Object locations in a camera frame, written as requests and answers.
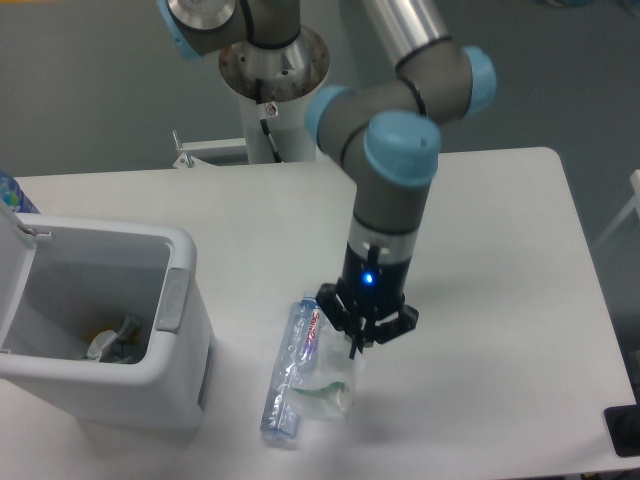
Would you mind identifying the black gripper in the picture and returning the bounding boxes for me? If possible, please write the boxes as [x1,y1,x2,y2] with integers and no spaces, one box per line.
[316,245,419,360]

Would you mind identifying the clear plastic bag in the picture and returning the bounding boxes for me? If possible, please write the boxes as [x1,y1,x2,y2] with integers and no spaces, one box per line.
[285,325,365,421]

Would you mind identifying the clear plastic water bottle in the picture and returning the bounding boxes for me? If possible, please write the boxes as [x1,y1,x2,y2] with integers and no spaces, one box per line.
[260,293,324,444]

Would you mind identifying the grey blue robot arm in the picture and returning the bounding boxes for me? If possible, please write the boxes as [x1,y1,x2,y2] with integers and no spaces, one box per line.
[158,1,497,353]

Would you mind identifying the trash inside the can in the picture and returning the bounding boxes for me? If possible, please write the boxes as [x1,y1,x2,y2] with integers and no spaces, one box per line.
[82,313,146,365]

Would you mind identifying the white plastic trash can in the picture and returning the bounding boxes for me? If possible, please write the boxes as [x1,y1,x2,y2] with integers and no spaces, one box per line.
[1,210,215,429]

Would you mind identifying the black clamp at table edge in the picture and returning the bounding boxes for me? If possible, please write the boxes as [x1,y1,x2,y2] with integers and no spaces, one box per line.
[604,404,639,458]

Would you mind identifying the blue bottle at left edge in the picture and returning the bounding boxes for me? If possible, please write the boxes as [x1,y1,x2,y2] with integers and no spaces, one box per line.
[0,170,40,214]

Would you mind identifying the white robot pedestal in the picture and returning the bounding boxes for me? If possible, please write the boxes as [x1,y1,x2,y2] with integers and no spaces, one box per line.
[171,25,331,170]

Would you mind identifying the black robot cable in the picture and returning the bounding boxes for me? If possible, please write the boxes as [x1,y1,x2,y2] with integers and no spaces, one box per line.
[253,77,284,164]

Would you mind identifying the white frame at right edge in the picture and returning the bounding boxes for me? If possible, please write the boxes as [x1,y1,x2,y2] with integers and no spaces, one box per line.
[592,169,640,251]

